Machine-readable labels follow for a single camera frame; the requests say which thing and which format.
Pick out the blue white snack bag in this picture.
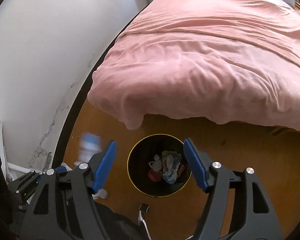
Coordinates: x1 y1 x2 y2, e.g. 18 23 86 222
74 133 102 166

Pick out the black round trash bin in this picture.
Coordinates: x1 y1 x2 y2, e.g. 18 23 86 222
127 134 191 198

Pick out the pink bed blanket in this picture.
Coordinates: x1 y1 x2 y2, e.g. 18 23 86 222
87 0 300 131

